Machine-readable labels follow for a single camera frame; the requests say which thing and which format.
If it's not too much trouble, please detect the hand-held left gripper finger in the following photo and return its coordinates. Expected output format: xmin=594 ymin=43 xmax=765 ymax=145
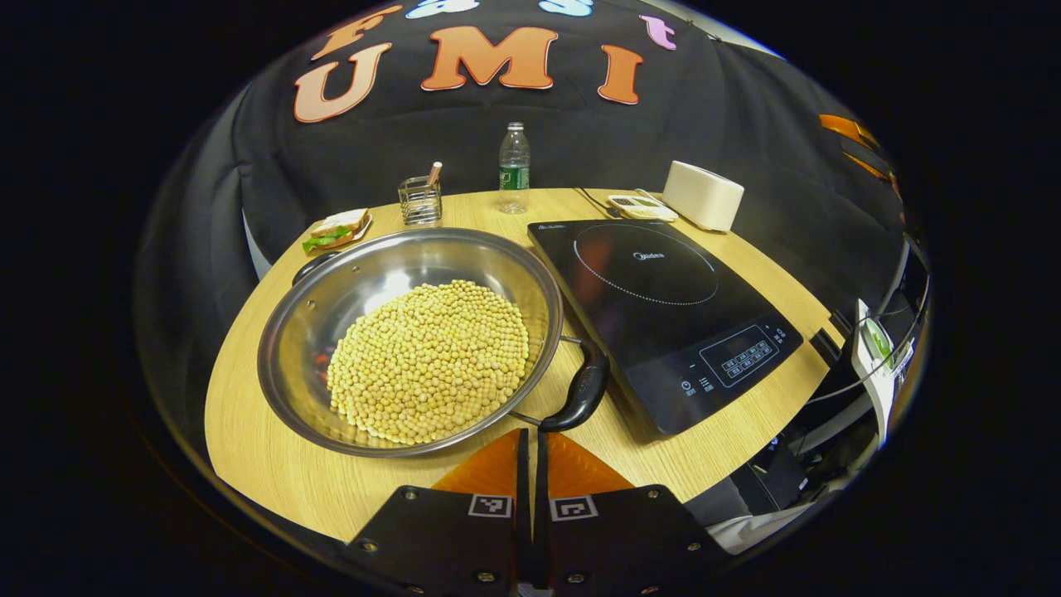
xmin=344 ymin=429 xmax=531 ymax=597
xmin=535 ymin=429 xmax=730 ymax=597

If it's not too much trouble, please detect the black induction cooktop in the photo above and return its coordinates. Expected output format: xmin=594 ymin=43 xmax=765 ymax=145
xmin=527 ymin=219 xmax=805 ymax=436

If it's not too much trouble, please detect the stainless steel pot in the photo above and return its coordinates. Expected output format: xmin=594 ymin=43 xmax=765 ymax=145
xmin=257 ymin=226 xmax=612 ymax=459

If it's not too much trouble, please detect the black backdrop cloth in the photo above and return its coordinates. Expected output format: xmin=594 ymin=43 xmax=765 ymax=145
xmin=133 ymin=0 xmax=913 ymax=332

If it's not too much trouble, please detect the white toaster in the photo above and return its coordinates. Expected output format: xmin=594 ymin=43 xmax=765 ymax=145
xmin=662 ymin=160 xmax=745 ymax=233

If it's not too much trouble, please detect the pile of yellow soybeans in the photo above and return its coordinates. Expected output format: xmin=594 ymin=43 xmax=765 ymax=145
xmin=327 ymin=280 xmax=531 ymax=446

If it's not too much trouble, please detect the white device with green label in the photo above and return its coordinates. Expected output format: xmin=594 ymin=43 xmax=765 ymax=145
xmin=852 ymin=298 xmax=915 ymax=444

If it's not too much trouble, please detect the white divided bean dish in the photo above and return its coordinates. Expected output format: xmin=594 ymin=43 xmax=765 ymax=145
xmin=607 ymin=194 xmax=679 ymax=222

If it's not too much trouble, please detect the white cloth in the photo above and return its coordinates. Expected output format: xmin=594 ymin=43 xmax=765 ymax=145
xmin=713 ymin=502 xmax=817 ymax=555

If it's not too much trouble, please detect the clear plastic water bottle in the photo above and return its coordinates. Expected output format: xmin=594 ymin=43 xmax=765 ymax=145
xmin=498 ymin=122 xmax=531 ymax=215

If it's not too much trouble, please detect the sandwich with lettuce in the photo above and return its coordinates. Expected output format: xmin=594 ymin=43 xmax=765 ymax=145
xmin=302 ymin=208 xmax=370 ymax=254

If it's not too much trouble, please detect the black power cable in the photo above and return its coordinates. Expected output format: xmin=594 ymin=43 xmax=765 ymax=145
xmin=574 ymin=187 xmax=623 ymax=220

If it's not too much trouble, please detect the wire mesh holder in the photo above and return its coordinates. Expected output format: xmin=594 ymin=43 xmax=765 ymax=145
xmin=398 ymin=176 xmax=443 ymax=227

